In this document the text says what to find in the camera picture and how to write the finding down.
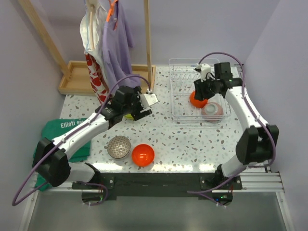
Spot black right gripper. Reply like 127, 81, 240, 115
193, 76, 218, 102

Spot pink white ceramic bowl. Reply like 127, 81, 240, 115
201, 102, 224, 123

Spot orange bowl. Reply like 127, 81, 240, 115
131, 144, 155, 167
189, 91, 208, 108

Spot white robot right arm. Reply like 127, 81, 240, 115
194, 63, 279, 189

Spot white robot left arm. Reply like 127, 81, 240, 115
33, 86, 158, 189

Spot wooden clothes rack stand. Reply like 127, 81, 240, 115
19, 0, 156, 96

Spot upper lime green bowl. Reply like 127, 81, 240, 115
124, 114, 133, 120

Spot brown patterned ceramic bowl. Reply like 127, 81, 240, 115
107, 136, 131, 160

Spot lilac purple shirt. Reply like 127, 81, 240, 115
102, 0, 141, 94

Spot red floral white garment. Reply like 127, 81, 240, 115
79, 1, 109, 104

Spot orange clothes hanger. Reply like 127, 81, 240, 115
106, 0, 118, 30

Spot wooden clothes hanger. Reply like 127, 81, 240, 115
86, 0, 98, 50

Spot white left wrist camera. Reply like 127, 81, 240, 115
140, 93, 158, 108

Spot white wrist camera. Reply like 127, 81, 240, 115
195, 64, 211, 81
140, 93, 158, 108

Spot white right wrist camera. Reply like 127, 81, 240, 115
195, 64, 211, 81

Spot white wire dish rack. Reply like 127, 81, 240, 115
168, 58, 231, 125

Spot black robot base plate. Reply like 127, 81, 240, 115
72, 172, 243, 202

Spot aluminium rail frame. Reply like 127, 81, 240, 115
18, 64, 295, 231

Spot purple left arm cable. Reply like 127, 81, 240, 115
12, 74, 153, 206

